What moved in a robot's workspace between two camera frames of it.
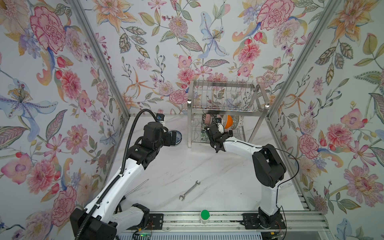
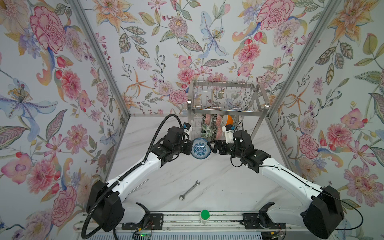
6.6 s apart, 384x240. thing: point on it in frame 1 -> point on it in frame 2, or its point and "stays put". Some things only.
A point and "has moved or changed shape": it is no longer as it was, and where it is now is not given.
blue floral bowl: [178, 136] has moved or changed shape
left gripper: [169, 141] -> [189, 144]
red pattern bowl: [207, 119] stays put
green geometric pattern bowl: [237, 122] stays put
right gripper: [228, 135] -> [223, 144]
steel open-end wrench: [183, 196] stays put
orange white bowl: [229, 122] stays put
